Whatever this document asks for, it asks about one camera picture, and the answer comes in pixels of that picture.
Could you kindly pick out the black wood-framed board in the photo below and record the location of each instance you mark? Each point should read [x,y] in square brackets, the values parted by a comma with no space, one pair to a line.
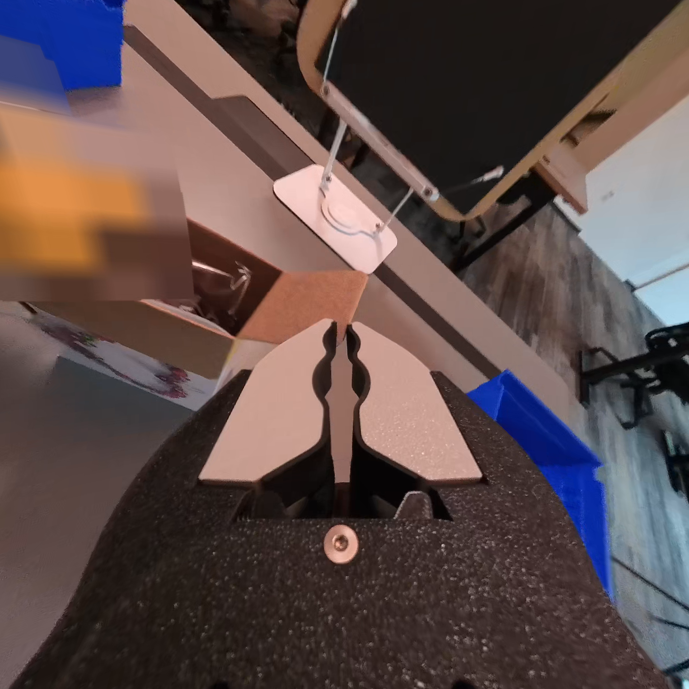
[484,80]

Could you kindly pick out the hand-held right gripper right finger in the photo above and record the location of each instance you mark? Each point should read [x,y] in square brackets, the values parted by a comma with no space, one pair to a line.
[414,425]

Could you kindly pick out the blue plastic bin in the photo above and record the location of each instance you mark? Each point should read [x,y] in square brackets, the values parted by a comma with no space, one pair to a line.
[538,430]
[91,43]

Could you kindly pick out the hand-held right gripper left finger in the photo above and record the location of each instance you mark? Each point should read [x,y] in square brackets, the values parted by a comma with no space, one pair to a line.
[264,420]

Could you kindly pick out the brown top office desk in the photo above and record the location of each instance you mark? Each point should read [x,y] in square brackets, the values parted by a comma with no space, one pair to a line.
[565,180]

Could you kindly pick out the black office chair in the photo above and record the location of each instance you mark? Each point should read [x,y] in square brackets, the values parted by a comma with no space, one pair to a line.
[635,371]

